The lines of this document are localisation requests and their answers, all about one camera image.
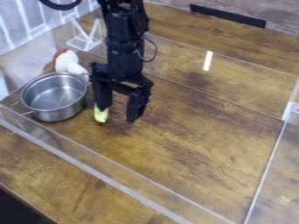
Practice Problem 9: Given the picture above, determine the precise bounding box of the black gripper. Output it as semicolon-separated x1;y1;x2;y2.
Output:
89;62;153;123

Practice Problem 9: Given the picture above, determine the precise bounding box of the clear acrylic stand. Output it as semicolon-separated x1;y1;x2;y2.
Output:
67;18;103;52

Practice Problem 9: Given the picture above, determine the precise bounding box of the clear acrylic front barrier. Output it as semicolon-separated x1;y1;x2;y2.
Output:
0;104;233;224

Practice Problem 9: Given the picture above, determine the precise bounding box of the clear acrylic right barrier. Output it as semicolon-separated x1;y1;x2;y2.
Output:
244;80;299;224

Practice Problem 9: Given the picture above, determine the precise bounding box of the green handled metal spoon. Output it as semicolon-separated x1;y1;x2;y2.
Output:
93;107;108;123

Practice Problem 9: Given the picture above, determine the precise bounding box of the stainless steel pot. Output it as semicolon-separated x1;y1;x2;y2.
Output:
18;73;88;123

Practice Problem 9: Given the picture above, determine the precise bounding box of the clear acrylic barrier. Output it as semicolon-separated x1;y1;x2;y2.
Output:
0;104;233;224
244;80;299;224

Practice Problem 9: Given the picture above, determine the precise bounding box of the black strip on table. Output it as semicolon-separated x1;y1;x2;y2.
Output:
189;3;267;28

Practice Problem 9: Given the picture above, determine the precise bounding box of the black cable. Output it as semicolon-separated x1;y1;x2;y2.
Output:
135;33;159;63

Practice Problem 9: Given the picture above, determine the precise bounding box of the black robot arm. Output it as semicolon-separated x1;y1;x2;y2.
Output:
89;0;153;123

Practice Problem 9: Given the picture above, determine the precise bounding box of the red and white toy mushroom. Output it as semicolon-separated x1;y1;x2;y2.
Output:
52;48;88;74

